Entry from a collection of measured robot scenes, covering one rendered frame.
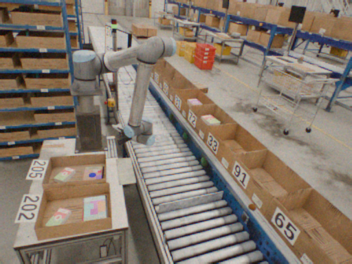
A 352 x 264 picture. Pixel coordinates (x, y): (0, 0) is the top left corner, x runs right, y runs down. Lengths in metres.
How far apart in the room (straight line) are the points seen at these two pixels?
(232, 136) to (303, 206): 0.79
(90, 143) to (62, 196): 0.55
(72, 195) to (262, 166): 1.34
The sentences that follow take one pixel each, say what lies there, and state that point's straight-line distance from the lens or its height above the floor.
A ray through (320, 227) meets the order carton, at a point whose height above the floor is 0.88.
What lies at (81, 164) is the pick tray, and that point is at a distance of 1.92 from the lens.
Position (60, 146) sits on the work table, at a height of 0.75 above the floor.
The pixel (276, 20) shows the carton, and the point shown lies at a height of 1.48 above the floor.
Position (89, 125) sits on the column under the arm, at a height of 0.98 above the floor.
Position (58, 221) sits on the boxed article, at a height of 0.79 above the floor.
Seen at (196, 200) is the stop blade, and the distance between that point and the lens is 1.63.
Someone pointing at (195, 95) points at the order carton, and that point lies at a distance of 2.68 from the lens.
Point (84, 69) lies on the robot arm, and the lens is 1.81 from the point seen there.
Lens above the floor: 1.95
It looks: 31 degrees down
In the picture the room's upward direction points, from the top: 7 degrees clockwise
